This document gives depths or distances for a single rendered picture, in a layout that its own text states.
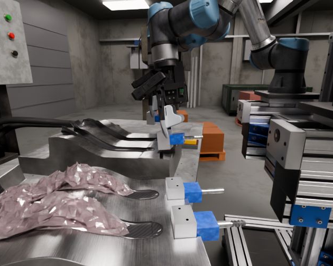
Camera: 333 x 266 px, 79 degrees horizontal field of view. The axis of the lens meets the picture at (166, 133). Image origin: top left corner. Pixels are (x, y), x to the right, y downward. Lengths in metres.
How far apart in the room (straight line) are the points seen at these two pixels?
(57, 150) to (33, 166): 0.12
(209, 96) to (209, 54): 1.53
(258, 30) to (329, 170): 0.73
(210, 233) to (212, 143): 2.44
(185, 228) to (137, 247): 0.08
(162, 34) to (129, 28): 8.24
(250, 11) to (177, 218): 0.94
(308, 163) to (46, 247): 0.51
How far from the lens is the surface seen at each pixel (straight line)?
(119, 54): 8.85
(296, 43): 1.05
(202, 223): 0.38
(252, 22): 1.11
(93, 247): 0.34
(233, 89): 6.12
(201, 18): 0.56
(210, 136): 2.75
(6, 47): 1.31
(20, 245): 0.36
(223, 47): 8.32
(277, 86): 1.05
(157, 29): 0.61
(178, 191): 0.45
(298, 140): 0.53
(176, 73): 0.59
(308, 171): 0.57
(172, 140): 0.59
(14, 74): 1.31
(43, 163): 0.76
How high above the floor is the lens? 1.11
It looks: 16 degrees down
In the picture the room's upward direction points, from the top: straight up
